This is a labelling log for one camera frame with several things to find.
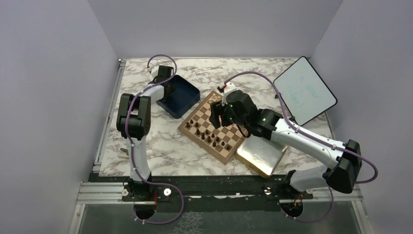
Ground wooden chess board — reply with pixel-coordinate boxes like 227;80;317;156
178;91;248;165

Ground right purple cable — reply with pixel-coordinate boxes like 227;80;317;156
223;71;378;224

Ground small whiteboard black frame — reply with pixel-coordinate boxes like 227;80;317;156
274;56;338;126

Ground blue square tin tray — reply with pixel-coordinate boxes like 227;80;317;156
156;75;200;119

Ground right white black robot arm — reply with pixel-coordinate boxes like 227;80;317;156
209;90;362;198

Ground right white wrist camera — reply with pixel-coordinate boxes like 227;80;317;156
217;81;237;105

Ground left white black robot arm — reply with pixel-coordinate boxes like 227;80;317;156
116;65;176;200

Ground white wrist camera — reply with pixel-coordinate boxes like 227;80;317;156
217;81;237;105
147;65;159;79

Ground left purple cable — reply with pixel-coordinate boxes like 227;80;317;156
124;54;185;226

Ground aluminium frame rail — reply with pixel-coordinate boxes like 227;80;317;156
68;58;127;234

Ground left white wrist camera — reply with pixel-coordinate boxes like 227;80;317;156
147;65;159;79

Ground gold metal tin lid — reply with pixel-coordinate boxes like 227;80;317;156
236;136;288;178

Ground purple cable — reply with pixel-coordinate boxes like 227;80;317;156
223;71;378;224
124;54;185;226

